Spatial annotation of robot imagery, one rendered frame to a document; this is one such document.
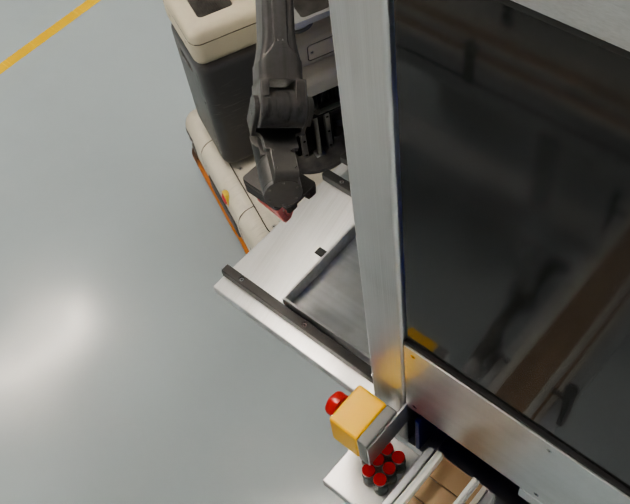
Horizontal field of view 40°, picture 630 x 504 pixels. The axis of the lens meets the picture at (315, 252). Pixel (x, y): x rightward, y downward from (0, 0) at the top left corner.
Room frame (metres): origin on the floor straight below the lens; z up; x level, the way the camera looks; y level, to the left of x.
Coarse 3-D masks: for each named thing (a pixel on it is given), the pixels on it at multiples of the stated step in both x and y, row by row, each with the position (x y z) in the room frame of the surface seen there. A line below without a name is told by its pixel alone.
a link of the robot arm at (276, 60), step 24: (264, 0) 0.98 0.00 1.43; (288, 0) 0.98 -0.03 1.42; (264, 24) 0.95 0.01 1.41; (288, 24) 0.95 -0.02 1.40; (264, 48) 0.92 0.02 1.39; (288, 48) 0.92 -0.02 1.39; (264, 72) 0.89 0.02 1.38; (288, 72) 0.90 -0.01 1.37; (264, 96) 0.87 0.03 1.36; (288, 96) 0.87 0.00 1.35; (264, 120) 0.85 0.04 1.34; (288, 120) 0.85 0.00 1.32
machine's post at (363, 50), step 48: (336, 0) 0.57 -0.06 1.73; (384, 0) 0.54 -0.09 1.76; (336, 48) 0.58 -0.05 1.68; (384, 48) 0.54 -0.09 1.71; (384, 96) 0.54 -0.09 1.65; (384, 144) 0.54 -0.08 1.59; (384, 192) 0.54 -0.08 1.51; (384, 240) 0.55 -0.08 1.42; (384, 288) 0.55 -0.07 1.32; (384, 336) 0.56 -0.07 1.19; (384, 384) 0.56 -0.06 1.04
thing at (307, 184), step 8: (256, 168) 0.91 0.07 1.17; (248, 176) 0.89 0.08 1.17; (256, 176) 0.89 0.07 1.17; (304, 176) 0.87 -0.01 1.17; (248, 184) 0.88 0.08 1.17; (256, 184) 0.87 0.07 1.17; (304, 184) 0.85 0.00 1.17; (312, 184) 0.85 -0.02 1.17; (304, 192) 0.84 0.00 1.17; (312, 192) 0.85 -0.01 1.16; (288, 208) 0.81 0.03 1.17
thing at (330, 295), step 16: (352, 240) 0.94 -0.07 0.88; (336, 256) 0.91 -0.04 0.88; (352, 256) 0.91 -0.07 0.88; (320, 272) 0.88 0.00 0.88; (336, 272) 0.88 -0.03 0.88; (352, 272) 0.87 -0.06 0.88; (304, 288) 0.85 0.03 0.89; (320, 288) 0.85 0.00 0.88; (336, 288) 0.84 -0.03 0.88; (352, 288) 0.84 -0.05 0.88; (288, 304) 0.81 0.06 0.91; (304, 304) 0.82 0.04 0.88; (320, 304) 0.82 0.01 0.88; (336, 304) 0.81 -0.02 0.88; (352, 304) 0.80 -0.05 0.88; (320, 320) 0.78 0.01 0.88; (336, 320) 0.78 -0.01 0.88; (352, 320) 0.77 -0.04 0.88; (336, 336) 0.73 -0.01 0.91; (352, 336) 0.74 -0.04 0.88; (352, 352) 0.70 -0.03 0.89; (368, 352) 0.70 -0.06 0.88
